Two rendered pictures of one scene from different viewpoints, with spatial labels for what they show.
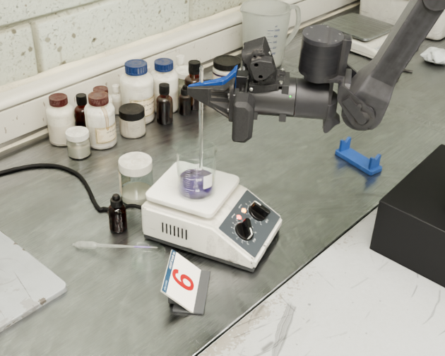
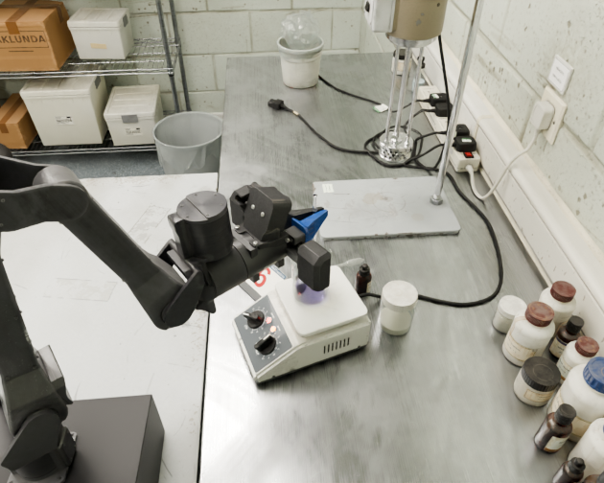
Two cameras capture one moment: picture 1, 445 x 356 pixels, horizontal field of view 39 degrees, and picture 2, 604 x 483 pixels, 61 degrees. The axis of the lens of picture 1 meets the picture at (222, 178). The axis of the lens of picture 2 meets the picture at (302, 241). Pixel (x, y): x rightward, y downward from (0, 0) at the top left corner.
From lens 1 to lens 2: 1.27 m
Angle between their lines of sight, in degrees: 94
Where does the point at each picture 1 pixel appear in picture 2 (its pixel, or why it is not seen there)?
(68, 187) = (446, 291)
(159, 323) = not seen: hidden behind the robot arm
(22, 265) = (360, 227)
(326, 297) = (167, 351)
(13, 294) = (336, 216)
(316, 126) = not seen: outside the picture
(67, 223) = (393, 268)
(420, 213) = (102, 405)
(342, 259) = (180, 396)
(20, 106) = (571, 268)
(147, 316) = not seen: hidden behind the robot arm
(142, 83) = (570, 379)
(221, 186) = (300, 312)
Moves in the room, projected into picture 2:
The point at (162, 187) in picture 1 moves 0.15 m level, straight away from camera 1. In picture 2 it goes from (336, 279) to (414, 322)
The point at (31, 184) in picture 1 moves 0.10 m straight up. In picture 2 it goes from (469, 274) to (481, 235)
